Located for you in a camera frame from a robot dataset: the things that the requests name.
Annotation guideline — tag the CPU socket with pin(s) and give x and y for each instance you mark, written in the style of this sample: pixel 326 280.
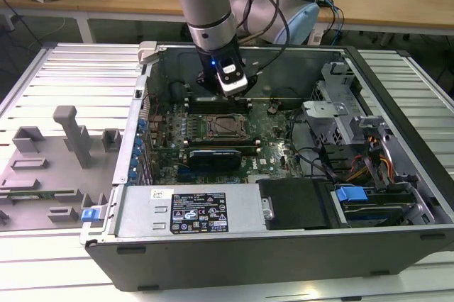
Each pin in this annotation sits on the CPU socket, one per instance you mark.
pixel 210 116

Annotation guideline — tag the hard disk in blue carrier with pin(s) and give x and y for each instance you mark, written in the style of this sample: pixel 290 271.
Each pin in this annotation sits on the hard disk in blue carrier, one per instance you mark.
pixel 349 194

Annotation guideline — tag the blue plastic latch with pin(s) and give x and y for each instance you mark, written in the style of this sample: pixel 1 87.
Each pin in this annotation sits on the blue plastic latch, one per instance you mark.
pixel 88 215

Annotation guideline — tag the metal locking lever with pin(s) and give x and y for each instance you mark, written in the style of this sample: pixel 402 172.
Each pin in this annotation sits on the metal locking lever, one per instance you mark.
pixel 227 115

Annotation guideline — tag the silver metal drive cage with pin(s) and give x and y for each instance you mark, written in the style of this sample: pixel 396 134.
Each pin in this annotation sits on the silver metal drive cage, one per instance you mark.
pixel 326 110

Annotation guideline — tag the green RAM stick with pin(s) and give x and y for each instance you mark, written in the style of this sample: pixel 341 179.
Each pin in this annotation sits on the green RAM stick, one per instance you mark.
pixel 28 195

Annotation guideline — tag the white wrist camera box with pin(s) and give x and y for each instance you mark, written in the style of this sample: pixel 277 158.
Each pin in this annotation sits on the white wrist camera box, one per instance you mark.
pixel 232 80

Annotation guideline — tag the green motherboard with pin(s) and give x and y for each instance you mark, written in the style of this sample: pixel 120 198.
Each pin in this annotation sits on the green motherboard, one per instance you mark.
pixel 273 146

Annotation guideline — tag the silver power supply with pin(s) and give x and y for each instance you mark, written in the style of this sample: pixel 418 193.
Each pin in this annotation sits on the silver power supply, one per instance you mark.
pixel 142 210

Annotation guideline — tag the beige case latch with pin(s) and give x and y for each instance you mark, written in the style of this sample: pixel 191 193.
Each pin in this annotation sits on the beige case latch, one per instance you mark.
pixel 147 50

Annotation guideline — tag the blue slot clip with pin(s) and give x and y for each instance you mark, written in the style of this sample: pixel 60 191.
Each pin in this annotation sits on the blue slot clip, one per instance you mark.
pixel 132 175
pixel 134 164
pixel 135 154
pixel 142 124
pixel 138 142

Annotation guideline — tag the round coin battery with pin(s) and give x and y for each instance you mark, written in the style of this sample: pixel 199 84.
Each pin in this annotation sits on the round coin battery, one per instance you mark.
pixel 273 110

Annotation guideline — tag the black PC case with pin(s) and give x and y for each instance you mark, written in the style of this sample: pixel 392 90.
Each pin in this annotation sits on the black PC case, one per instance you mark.
pixel 248 263

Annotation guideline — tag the grey parts rack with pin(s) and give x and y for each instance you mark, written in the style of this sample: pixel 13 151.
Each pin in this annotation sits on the grey parts rack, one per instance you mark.
pixel 42 181

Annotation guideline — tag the black disk bay cover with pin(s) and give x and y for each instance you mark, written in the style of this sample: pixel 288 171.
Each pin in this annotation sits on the black disk bay cover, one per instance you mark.
pixel 294 202

